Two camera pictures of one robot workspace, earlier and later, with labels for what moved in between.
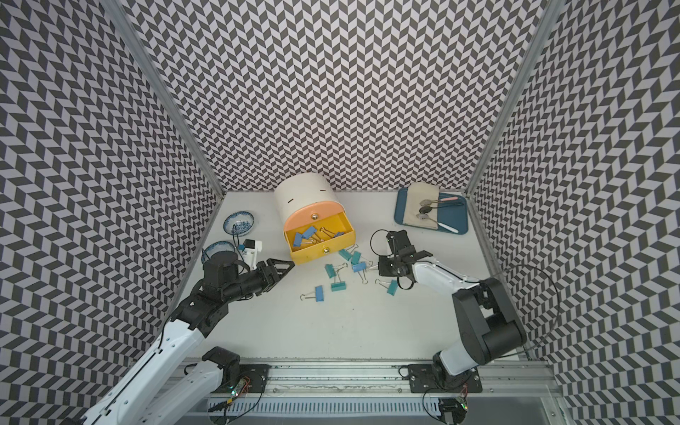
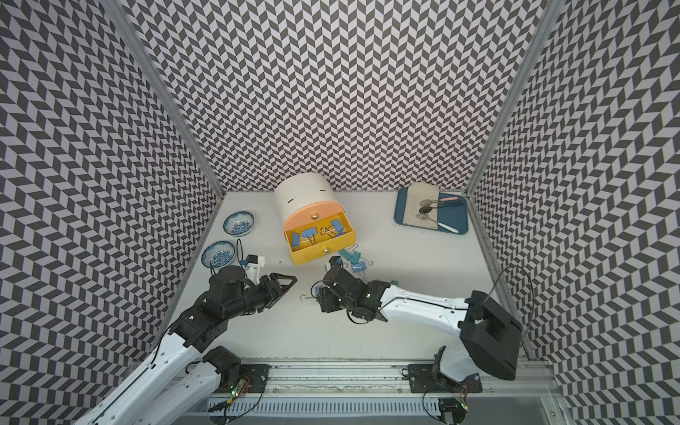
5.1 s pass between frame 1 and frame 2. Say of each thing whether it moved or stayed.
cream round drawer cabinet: stayed
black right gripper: moved
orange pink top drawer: stayed
